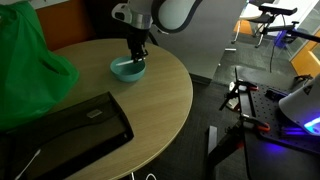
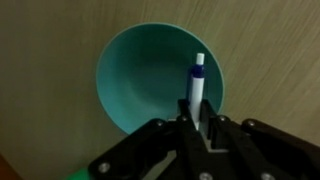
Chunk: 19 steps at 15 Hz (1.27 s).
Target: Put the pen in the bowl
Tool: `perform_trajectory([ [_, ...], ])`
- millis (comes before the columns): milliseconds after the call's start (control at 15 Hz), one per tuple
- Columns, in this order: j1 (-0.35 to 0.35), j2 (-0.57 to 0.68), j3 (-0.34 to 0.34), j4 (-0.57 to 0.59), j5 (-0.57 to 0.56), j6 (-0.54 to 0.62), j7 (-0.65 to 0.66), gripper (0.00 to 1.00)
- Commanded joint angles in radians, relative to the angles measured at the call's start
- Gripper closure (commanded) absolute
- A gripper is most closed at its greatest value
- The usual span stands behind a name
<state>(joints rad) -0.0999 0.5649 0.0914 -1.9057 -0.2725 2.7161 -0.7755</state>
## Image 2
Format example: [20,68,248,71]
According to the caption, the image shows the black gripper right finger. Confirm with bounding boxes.
[198,98,320,180]

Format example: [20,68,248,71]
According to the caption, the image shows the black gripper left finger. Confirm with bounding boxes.
[87,98,214,180]

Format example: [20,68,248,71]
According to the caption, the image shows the white and blue pen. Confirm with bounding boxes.
[187,52,206,131]

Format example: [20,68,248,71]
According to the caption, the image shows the teal bowl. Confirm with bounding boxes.
[95,22,225,135]

